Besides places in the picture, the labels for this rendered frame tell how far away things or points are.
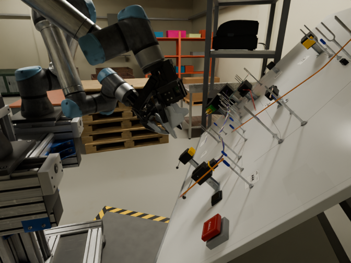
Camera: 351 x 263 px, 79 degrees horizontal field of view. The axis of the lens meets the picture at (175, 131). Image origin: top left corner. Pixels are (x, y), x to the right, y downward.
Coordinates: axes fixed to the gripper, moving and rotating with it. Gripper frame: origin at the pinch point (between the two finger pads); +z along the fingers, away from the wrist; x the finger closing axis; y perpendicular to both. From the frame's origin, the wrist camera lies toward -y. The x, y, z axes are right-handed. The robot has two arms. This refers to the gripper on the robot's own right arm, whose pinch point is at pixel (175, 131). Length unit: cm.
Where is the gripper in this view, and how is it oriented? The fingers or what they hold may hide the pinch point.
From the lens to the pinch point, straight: 65.0
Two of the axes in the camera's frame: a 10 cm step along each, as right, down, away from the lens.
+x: 2.0, -3.1, 9.3
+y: 8.9, -3.3, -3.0
